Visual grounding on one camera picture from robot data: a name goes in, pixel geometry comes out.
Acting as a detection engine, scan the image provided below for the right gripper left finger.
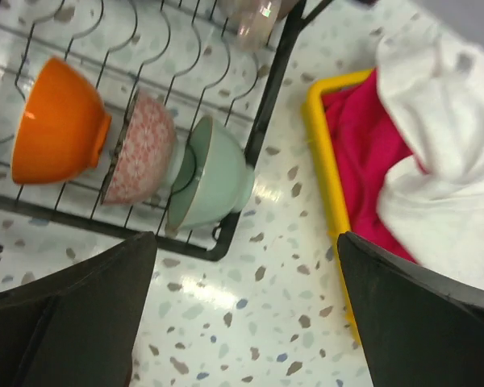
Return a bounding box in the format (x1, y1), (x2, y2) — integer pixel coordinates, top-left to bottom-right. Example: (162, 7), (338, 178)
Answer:
(0, 232), (157, 386)

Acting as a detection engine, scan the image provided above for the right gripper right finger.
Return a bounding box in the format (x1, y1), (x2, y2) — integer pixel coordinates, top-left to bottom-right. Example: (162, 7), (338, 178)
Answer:
(337, 232), (484, 386)

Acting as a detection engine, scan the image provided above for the leaf patterned bowl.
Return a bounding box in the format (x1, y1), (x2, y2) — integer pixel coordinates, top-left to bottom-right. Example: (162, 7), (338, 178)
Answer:
(100, 88), (177, 205)

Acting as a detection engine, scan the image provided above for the celadon green bowl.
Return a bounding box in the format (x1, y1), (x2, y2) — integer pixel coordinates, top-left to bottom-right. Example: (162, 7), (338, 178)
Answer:
(167, 115), (255, 230)

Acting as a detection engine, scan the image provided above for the white pink bowl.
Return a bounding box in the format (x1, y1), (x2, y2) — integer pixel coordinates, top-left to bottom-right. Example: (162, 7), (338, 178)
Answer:
(10, 57), (111, 185)

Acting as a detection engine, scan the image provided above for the black wire dish rack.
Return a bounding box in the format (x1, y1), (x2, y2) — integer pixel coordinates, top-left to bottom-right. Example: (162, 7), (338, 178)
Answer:
(0, 0), (336, 262)

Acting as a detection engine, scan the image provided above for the pink marbled mug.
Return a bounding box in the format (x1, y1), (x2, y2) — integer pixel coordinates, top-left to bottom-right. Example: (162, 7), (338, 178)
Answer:
(217, 0), (298, 52)

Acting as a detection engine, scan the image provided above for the yellow plastic tray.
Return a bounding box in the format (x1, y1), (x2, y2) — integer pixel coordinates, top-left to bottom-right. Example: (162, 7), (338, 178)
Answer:
(301, 68), (378, 346)

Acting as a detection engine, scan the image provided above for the magenta cloth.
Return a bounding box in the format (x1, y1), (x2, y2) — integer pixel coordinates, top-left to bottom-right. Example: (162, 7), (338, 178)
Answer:
(321, 70), (416, 263)

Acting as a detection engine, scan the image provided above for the white towel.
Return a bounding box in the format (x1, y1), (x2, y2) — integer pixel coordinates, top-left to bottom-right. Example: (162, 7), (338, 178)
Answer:
(376, 26), (484, 290)

